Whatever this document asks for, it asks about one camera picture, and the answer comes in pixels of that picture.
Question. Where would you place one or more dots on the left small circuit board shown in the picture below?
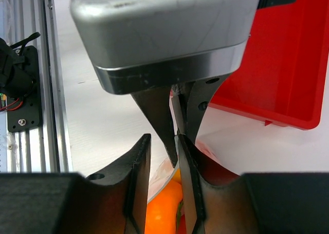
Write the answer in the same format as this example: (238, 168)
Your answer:
(3, 106)

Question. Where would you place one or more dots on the orange persimmon fruit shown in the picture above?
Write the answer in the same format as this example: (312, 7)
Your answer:
(164, 210)

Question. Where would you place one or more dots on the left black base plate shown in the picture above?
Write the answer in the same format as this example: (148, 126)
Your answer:
(25, 112)

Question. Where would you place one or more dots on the aluminium mounting rail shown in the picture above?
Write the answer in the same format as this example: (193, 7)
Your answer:
(34, 131)

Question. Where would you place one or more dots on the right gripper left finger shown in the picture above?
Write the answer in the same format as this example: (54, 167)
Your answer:
(111, 200)

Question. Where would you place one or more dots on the red plastic tray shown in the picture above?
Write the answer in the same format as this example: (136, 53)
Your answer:
(282, 75)

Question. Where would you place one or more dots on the clear dotted zip bag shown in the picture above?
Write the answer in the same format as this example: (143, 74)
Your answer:
(165, 171)

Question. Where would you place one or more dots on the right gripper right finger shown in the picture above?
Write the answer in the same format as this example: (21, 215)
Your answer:
(218, 201)

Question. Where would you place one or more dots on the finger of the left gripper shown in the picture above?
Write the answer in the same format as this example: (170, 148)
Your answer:
(199, 98)
(154, 103)

